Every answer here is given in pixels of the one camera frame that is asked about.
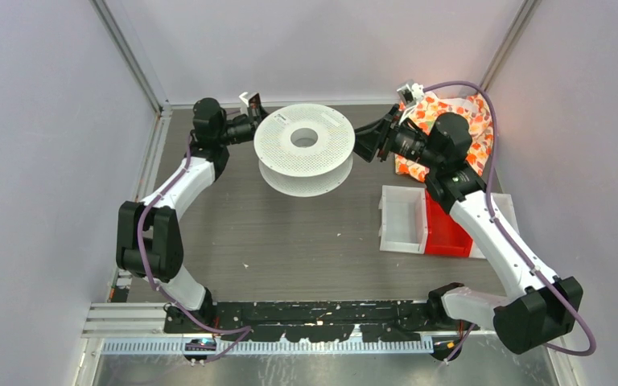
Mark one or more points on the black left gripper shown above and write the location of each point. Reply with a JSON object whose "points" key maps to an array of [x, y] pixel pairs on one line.
{"points": [[253, 118]]}

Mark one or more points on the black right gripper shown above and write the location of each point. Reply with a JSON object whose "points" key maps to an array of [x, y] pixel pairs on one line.
{"points": [[376, 135]]}

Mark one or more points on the white plastic spool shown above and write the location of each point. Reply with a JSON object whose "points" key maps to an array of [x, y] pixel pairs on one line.
{"points": [[305, 150]]}

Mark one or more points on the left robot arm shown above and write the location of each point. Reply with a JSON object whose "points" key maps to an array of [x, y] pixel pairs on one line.
{"points": [[149, 240]]}

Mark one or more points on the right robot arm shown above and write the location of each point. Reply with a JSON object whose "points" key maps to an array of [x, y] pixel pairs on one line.
{"points": [[539, 306]]}

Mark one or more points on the white plastic bin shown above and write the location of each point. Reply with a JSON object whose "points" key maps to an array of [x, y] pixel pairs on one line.
{"points": [[403, 220]]}

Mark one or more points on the orange floral cloth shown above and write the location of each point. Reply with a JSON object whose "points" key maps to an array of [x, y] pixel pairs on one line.
{"points": [[475, 111]]}

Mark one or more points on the red plastic bin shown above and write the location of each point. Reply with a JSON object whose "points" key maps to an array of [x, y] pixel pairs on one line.
{"points": [[444, 236]]}

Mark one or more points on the white bin on right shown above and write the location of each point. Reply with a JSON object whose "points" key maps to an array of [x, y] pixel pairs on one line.
{"points": [[504, 206]]}

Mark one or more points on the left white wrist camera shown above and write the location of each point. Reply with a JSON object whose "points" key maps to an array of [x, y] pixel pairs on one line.
{"points": [[250, 103]]}

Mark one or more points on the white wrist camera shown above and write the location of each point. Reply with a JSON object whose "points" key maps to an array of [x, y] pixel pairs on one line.
{"points": [[410, 94], [250, 103]]}

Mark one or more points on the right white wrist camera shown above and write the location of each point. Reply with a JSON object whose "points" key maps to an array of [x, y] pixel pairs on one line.
{"points": [[410, 94]]}

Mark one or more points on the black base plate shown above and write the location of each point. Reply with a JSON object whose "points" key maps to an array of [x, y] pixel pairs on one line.
{"points": [[318, 322]]}

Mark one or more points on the white slotted cable duct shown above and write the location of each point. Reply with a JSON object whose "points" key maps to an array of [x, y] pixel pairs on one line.
{"points": [[210, 346]]}

